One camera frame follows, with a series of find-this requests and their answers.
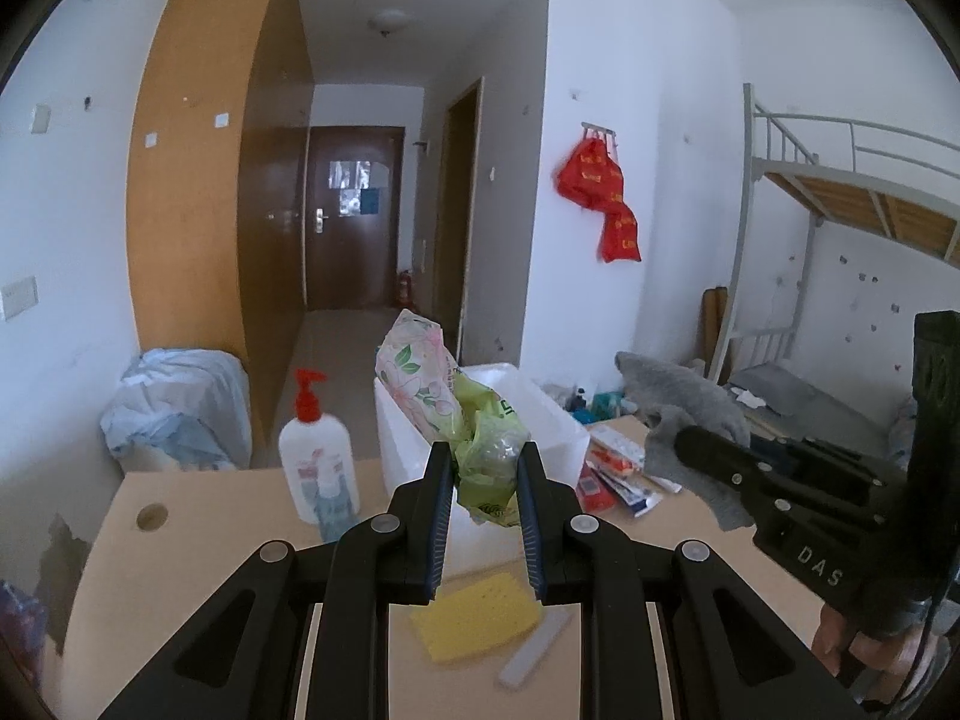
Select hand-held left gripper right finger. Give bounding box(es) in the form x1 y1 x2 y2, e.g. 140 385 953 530
516 441 863 720

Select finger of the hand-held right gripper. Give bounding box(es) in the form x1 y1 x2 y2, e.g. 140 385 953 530
750 433 908 500
675 426 890 533

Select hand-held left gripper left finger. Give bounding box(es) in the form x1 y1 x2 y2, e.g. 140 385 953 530
97 441 458 720

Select green tissue packet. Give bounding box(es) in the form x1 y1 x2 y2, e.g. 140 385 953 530
450 373 530 527

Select grey cloth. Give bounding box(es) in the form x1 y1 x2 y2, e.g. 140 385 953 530
615 351 755 533

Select yellow sponge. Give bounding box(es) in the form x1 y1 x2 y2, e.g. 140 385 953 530
409 571 545 665

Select white foam box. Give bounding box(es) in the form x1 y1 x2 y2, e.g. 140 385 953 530
373 362 591 584

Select floral tissue packet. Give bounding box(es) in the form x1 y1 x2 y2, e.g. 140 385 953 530
375 309 470 442

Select person's right hand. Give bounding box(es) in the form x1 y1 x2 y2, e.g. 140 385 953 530
812 600 953 683

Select grey mattress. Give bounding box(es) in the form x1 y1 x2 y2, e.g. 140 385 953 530
731 362 912 458

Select white blue tube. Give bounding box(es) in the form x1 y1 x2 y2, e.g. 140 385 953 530
604 469 665 517

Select red white sachet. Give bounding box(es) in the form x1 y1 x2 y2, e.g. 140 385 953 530
586 444 638 482

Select blue spray bottle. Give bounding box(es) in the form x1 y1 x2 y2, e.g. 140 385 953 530
313 457 356 543

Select leaning wooden boards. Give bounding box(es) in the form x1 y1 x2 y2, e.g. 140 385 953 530
701 285 732 380

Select white pump bottle red top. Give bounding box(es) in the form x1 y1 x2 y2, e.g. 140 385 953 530
278 369 355 526

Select red printed bag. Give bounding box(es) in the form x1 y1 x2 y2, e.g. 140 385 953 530
596 202 642 263
555 136 627 211

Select grey metal bunk bed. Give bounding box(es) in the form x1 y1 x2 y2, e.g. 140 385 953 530
709 82 960 458

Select dark brown door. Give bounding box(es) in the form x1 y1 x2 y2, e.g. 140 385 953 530
304 126 406 310

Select light blue bedding bundle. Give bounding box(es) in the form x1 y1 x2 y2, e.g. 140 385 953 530
100 347 252 472

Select wooden wardrobe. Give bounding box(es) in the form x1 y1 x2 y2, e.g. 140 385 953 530
126 0 316 466

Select colourful printed plastic bag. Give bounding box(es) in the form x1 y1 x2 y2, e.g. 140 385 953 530
0 577 47 683

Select wooden side door frame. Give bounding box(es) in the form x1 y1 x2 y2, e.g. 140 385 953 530
433 77 485 361

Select white wall socket panel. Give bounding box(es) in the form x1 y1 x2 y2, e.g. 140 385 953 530
0 277 40 320

